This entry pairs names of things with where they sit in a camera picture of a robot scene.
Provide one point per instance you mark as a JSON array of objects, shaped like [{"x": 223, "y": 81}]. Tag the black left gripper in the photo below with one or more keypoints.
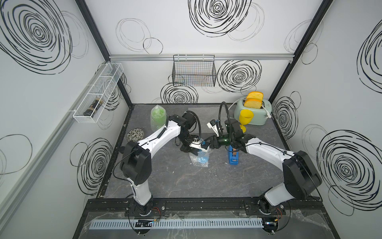
[{"x": 189, "y": 149}]

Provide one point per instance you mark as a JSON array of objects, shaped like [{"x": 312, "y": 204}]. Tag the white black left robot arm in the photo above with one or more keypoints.
[{"x": 136, "y": 164}]

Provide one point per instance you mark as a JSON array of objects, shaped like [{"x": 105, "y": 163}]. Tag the front yellow toast slice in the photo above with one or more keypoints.
[{"x": 253, "y": 103}]

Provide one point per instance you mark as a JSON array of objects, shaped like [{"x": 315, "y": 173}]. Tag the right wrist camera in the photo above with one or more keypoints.
[{"x": 213, "y": 126}]

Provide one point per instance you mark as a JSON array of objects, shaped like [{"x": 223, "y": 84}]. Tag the blue plastic wine glass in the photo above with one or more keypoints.
[{"x": 202, "y": 159}]

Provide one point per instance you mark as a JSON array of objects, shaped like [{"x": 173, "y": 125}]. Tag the blue tape dispenser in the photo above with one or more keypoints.
[{"x": 232, "y": 160}]

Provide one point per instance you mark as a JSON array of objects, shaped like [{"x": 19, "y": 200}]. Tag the dark item in shelf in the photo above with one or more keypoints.
[{"x": 93, "y": 108}]

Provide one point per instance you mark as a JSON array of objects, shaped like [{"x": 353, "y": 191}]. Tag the white slotted cable duct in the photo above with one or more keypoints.
[{"x": 141, "y": 224}]

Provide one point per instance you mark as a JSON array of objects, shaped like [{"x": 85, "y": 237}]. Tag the mint green toaster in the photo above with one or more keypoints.
[{"x": 260, "y": 115}]

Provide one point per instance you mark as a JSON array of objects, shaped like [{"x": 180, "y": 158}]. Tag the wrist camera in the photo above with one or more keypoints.
[
  {"x": 213, "y": 126},
  {"x": 201, "y": 145}
]

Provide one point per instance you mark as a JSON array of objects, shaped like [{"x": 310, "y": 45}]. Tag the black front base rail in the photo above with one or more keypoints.
[{"x": 163, "y": 206}]

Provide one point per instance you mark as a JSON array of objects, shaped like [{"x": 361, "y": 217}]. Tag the yellow toast slice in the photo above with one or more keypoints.
[
  {"x": 253, "y": 103},
  {"x": 255, "y": 95}
]

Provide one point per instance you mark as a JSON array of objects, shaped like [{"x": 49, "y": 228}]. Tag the aluminium wall rail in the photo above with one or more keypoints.
[{"x": 200, "y": 57}]

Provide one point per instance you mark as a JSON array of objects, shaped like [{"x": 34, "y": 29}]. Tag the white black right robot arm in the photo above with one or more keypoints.
[{"x": 300, "y": 176}]

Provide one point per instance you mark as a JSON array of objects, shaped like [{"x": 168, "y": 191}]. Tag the white wire wall shelf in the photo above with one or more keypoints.
[{"x": 105, "y": 88}]

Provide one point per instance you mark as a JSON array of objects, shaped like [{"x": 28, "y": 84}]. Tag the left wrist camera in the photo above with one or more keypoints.
[{"x": 201, "y": 145}]

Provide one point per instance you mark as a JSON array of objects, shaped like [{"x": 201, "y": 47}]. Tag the patterned small bowl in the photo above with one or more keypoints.
[{"x": 135, "y": 135}]

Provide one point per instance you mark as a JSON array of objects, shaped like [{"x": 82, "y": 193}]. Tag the green plastic wine glass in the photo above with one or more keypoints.
[{"x": 158, "y": 117}]

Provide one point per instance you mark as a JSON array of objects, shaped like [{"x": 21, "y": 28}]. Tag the rear yellow toast slice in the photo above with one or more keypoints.
[{"x": 255, "y": 95}]

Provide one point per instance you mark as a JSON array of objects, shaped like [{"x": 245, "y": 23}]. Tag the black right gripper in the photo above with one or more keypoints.
[{"x": 213, "y": 142}]

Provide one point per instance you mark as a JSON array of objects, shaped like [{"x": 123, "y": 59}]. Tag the black wire wall basket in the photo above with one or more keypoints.
[{"x": 194, "y": 73}]

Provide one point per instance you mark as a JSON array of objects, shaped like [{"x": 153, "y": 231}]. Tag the yellow plastic wine glass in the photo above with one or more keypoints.
[{"x": 245, "y": 118}]

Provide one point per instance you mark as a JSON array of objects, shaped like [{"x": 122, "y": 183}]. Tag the small dark cylinder jar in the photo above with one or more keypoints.
[{"x": 122, "y": 149}]

